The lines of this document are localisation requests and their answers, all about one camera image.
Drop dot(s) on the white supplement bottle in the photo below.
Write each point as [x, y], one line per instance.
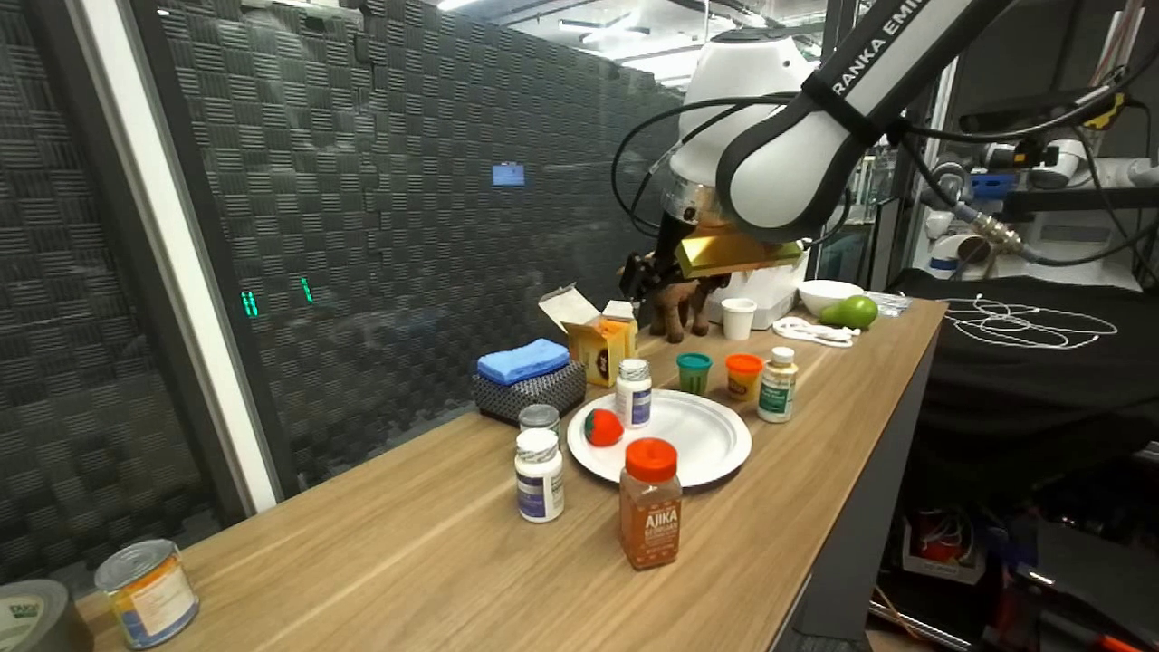
[634, 392]

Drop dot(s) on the red plush strawberry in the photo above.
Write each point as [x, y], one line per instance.
[603, 428]

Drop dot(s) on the teal lid play-doh tub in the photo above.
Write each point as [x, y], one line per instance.
[693, 370]

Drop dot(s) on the orange lid play-doh tub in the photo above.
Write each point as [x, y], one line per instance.
[744, 375]

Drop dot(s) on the clear vitamin bottle white cap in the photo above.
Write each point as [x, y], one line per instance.
[777, 385]

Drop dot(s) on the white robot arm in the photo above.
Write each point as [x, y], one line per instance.
[777, 138]

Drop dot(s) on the brown plush moose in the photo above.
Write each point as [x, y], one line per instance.
[680, 301]

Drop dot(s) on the green fruit toy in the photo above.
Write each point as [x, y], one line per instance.
[855, 314]

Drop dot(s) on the open yellow cardboard box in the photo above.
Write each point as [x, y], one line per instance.
[600, 339]

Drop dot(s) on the blue cloth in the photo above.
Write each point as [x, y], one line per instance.
[524, 362]

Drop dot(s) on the grey foam block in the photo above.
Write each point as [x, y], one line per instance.
[554, 387]

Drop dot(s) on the small glass jar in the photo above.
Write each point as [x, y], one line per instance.
[537, 415]

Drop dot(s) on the white pill bottle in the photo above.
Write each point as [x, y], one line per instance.
[537, 477]

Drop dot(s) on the white paper cup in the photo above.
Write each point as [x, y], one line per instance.
[735, 315]

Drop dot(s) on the orange lid spice jar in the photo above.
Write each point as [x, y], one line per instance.
[650, 506]

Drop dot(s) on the white bowl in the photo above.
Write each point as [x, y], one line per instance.
[818, 295]

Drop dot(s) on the candle tin with label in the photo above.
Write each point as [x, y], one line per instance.
[145, 592]

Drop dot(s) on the wrist camera gold plate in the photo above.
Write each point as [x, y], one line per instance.
[728, 252]

